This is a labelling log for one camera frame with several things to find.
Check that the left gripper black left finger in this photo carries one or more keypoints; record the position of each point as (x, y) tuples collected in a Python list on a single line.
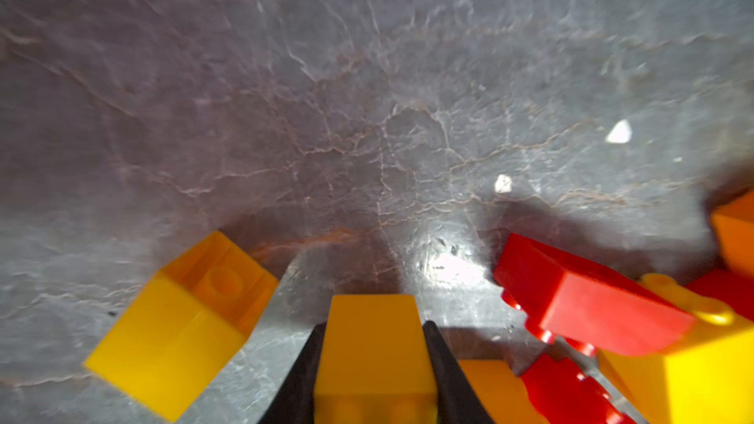
[(294, 401)]

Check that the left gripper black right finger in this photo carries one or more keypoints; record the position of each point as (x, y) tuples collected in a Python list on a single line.
[(457, 401)]

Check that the yellow lego lower middle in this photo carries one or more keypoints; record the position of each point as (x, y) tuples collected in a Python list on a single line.
[(503, 395)]

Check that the yellow lego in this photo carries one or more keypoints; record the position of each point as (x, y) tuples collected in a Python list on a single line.
[(375, 366), (705, 377), (184, 326), (503, 395)]

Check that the yellow lego lower left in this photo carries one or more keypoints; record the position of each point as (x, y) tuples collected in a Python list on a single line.
[(375, 366)]

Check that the red lego small bottom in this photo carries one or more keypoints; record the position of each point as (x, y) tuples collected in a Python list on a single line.
[(562, 393)]

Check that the yellow lego far left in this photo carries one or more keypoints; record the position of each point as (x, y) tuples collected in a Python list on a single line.
[(184, 326)]

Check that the red lego centre left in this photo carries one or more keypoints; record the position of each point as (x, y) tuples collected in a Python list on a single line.
[(586, 303)]

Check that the yellow lego centre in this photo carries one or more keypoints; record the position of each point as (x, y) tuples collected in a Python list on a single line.
[(705, 377)]

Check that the red lego centre right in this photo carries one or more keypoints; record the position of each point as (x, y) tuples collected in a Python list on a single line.
[(729, 287)]

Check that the orange lego centre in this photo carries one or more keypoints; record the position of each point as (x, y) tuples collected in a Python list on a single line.
[(732, 222)]

